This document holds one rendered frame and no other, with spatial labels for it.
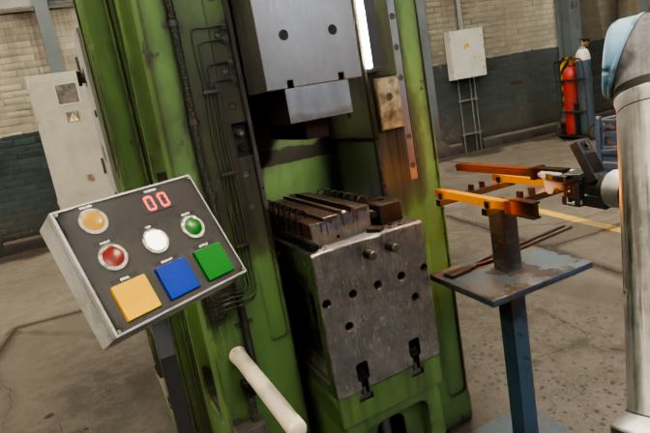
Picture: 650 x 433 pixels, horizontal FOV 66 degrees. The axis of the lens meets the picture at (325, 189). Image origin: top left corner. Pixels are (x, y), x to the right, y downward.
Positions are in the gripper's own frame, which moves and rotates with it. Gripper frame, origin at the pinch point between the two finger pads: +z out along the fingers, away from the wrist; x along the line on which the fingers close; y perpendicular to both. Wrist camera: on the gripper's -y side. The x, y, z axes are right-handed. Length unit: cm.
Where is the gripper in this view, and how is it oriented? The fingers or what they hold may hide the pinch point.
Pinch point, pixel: (544, 171)
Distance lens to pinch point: 150.1
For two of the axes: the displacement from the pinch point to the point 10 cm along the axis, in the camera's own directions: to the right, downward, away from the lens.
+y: 1.5, 9.7, 2.1
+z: -4.1, -1.3, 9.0
